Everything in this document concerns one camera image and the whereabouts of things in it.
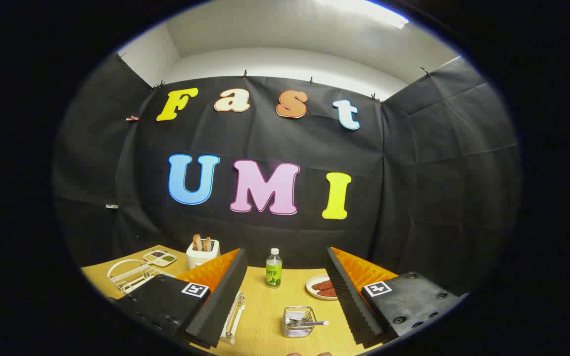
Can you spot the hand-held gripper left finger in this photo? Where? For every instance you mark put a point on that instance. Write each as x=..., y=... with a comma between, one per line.
x=215, y=316

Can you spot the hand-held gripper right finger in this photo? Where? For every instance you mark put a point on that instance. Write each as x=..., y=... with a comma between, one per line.
x=352, y=306

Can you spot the metal spoon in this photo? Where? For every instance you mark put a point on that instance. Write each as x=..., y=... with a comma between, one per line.
x=314, y=323

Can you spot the white plate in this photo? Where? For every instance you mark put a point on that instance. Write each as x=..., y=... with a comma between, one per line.
x=312, y=287

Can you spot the red meat piece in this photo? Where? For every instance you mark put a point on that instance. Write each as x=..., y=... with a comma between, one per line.
x=328, y=292
x=323, y=284

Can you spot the white toaster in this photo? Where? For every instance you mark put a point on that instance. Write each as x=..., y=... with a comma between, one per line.
x=201, y=258

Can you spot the green label drink bottle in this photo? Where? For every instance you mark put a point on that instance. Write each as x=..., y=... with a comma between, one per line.
x=273, y=277

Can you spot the toasted bread slice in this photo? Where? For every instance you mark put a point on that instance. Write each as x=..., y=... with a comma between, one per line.
x=197, y=242
x=207, y=244

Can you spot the white compartment seasoning tray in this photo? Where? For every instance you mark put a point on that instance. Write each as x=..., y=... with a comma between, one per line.
x=159, y=258

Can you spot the black backdrop cloth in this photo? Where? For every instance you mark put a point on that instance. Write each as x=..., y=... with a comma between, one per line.
x=403, y=173

